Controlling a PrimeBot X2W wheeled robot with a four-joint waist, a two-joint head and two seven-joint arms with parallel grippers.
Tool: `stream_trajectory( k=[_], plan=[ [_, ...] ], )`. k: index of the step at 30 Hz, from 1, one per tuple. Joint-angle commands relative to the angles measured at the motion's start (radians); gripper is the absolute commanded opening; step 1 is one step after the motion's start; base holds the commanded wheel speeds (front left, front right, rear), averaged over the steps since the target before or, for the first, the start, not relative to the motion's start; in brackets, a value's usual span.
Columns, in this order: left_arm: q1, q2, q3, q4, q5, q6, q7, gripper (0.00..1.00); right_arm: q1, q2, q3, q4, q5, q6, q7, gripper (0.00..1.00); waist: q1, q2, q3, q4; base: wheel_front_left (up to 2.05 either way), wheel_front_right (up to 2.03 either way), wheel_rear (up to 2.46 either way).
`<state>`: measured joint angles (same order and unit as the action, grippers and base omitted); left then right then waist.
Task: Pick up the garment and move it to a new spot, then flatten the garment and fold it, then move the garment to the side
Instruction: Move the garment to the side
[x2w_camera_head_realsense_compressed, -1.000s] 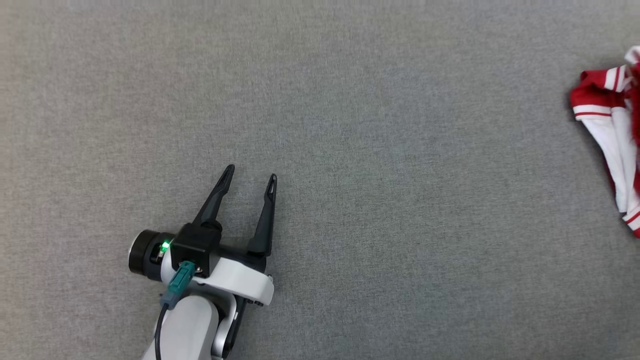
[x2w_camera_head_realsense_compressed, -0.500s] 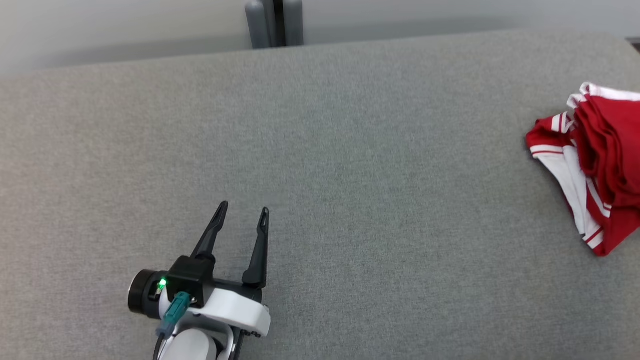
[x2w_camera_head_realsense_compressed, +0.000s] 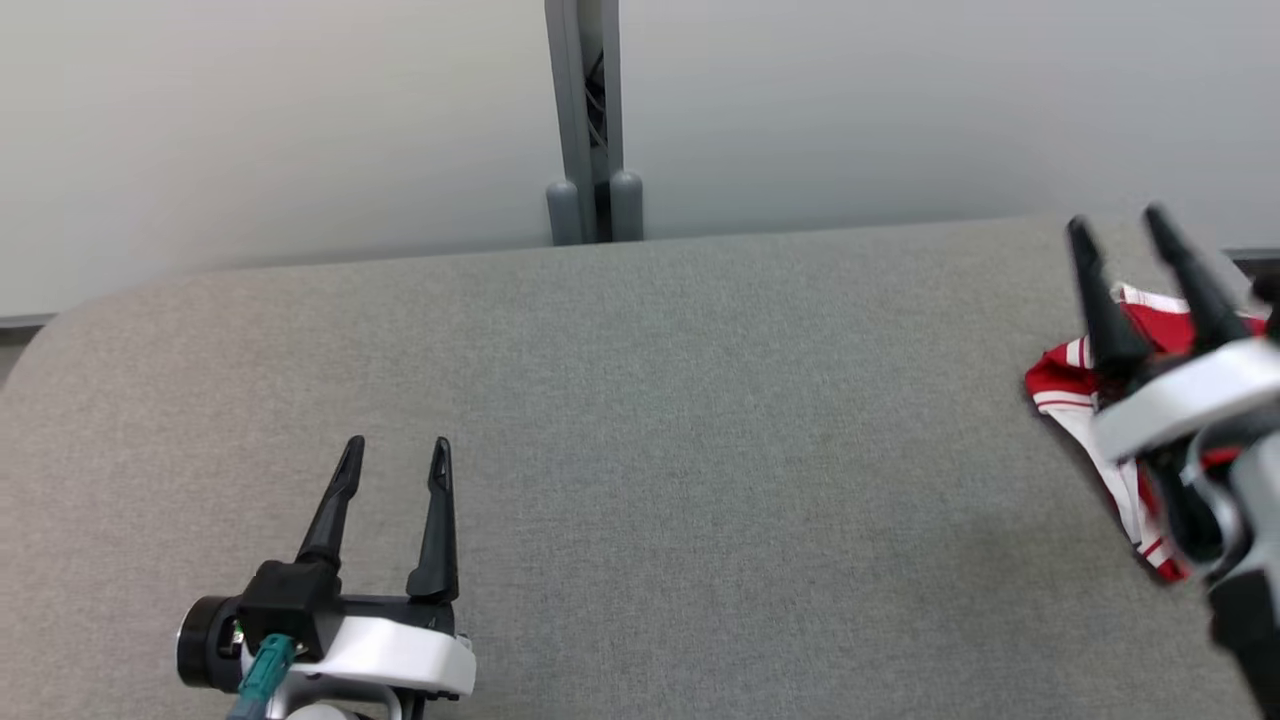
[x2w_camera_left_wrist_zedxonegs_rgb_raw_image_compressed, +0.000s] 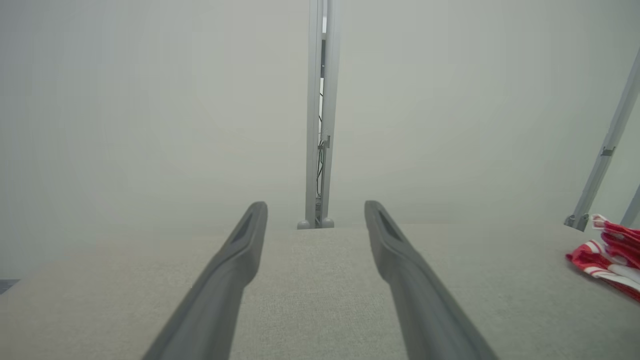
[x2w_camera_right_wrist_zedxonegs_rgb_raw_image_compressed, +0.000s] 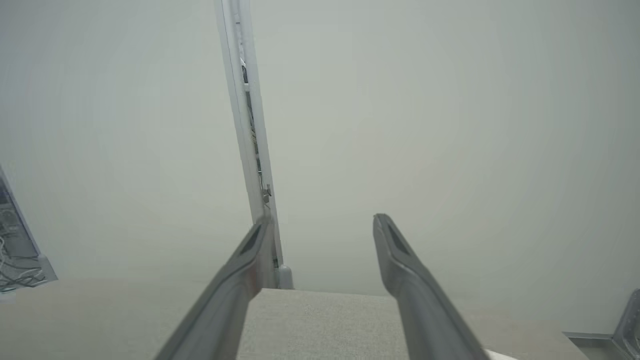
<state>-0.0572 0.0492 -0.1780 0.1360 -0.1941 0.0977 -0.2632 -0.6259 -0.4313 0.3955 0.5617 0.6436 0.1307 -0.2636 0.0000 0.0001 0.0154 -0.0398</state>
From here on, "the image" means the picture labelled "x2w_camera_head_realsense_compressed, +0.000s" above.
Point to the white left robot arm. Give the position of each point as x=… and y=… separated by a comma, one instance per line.
x=205, y=645

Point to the grey metal partition post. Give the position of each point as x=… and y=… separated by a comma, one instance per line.
x=572, y=90

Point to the grey rounded post foot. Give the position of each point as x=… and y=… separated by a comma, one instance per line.
x=562, y=212
x=626, y=205

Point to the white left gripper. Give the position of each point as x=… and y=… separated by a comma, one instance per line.
x=400, y=655

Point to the red white striped jersey top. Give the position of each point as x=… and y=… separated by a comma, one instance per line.
x=1060, y=385

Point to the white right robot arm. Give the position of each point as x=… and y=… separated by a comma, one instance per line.
x=1250, y=620

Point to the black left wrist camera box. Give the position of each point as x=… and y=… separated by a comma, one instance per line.
x=290, y=600

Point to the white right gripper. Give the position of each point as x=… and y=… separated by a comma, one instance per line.
x=1190, y=400

